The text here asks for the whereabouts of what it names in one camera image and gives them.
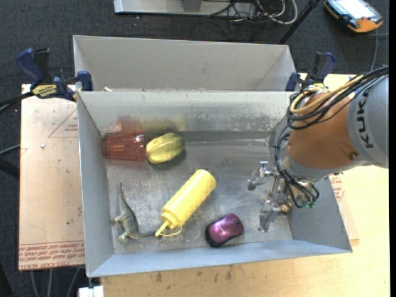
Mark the yellow-green toy starfruit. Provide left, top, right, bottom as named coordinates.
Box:
left=145, top=132, right=186, bottom=165

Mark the brown cardboard board, red print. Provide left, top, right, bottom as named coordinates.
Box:
left=18, top=84, right=360, bottom=272

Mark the purple computer mouse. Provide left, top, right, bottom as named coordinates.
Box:
left=204, top=212, right=244, bottom=249

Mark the grey toy dinosaur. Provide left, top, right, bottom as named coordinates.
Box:
left=110, top=182, right=156, bottom=244

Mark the grey metal bin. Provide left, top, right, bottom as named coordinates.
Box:
left=73, top=35, right=353, bottom=278

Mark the yellow squeeze bottle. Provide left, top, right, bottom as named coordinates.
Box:
left=154, top=168, right=217, bottom=238

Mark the red clear plastic cup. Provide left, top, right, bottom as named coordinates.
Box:
left=103, top=131, right=147, bottom=161

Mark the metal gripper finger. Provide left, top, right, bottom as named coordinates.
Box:
left=258, top=197, right=283, bottom=233
left=247, top=161, right=279, bottom=192

